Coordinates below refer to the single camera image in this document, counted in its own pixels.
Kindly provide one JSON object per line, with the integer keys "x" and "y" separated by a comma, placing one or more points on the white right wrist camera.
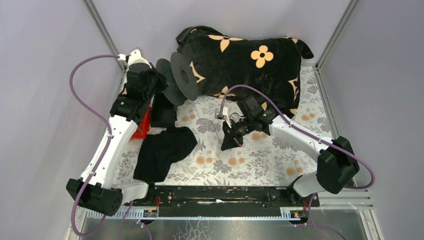
{"x": 222, "y": 115}

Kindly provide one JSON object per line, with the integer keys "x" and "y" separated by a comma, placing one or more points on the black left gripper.
{"x": 160, "y": 79}

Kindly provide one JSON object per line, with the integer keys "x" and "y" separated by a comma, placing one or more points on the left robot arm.
{"x": 94, "y": 189}

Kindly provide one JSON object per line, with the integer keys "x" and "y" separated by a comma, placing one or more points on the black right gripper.
{"x": 230, "y": 140}

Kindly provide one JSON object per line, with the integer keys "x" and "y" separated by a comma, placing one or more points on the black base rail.
{"x": 225, "y": 201}

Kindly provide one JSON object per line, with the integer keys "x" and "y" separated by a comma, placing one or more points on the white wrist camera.
{"x": 222, "y": 115}
{"x": 134, "y": 57}

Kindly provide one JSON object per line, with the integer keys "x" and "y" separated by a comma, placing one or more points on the grey perforated spool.
{"x": 180, "y": 81}

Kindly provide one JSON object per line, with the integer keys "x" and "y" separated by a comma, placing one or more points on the floral table mat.
{"x": 261, "y": 161}

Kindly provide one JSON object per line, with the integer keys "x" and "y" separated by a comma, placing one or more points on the black plastic box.
{"x": 163, "y": 112}

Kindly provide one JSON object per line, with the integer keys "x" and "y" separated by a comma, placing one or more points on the black cloth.
{"x": 159, "y": 151}

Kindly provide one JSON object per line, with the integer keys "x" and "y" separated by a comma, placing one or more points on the red plastic box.
{"x": 144, "y": 126}

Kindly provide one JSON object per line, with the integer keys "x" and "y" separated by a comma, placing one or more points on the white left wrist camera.
{"x": 134, "y": 57}

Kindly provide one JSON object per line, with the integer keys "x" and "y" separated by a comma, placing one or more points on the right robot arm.
{"x": 334, "y": 157}

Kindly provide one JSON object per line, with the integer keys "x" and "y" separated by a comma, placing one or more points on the black flower-pattern plush blanket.
{"x": 224, "y": 65}

